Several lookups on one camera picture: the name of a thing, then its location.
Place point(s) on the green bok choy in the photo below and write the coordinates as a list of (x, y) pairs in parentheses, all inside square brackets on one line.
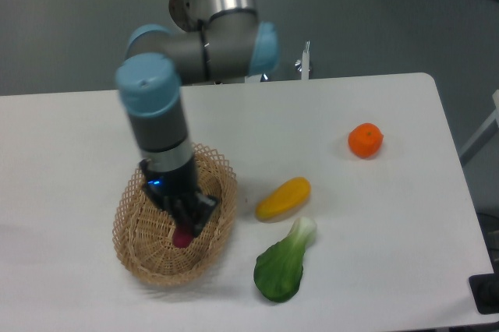
[(279, 269)]

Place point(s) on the yellow mango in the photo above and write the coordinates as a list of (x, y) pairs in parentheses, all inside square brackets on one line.
[(288, 196)]

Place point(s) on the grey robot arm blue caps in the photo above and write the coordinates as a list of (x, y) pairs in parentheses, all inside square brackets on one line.
[(217, 40)]

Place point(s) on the white frame at right edge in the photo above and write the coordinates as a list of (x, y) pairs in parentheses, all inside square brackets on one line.
[(485, 132)]

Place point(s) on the black device at table edge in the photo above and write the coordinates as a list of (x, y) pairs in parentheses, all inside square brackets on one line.
[(484, 289)]

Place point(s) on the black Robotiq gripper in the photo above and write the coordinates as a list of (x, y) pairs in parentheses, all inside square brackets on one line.
[(177, 193)]

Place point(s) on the white metal clamp bracket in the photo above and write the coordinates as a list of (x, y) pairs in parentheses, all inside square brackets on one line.
[(304, 66)]

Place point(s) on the orange tangerine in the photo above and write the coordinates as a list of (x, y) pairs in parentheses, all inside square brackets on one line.
[(365, 140)]

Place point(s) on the oval wicker basket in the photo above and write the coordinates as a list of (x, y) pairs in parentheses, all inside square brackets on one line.
[(143, 235)]

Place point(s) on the purple sweet potato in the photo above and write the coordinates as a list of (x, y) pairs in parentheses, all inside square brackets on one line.
[(182, 237)]

